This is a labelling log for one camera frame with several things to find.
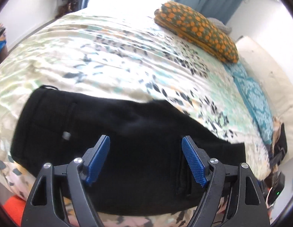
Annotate red cloth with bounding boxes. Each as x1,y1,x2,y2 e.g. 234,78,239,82
3,195,26,225

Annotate black pants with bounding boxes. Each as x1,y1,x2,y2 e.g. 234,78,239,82
11,85,246,217

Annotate grey cloth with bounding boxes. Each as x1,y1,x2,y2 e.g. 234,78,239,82
207,17,232,34

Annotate leaf patterned bed sheet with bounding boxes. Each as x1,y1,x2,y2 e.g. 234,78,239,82
0,12,273,227

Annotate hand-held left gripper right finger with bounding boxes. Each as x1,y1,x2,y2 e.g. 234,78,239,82
181,135,271,227

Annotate orange dotted green pillow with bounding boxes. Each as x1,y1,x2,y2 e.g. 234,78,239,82
154,1,239,64

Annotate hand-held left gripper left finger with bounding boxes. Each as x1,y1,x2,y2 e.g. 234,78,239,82
21,135,111,227

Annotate teal patterned cloth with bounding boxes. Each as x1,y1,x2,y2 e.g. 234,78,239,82
223,61,274,146

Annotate colourful cloth pile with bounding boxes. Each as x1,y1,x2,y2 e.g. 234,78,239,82
0,24,7,63

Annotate cream cushion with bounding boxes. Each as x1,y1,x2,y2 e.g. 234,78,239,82
235,36,293,159

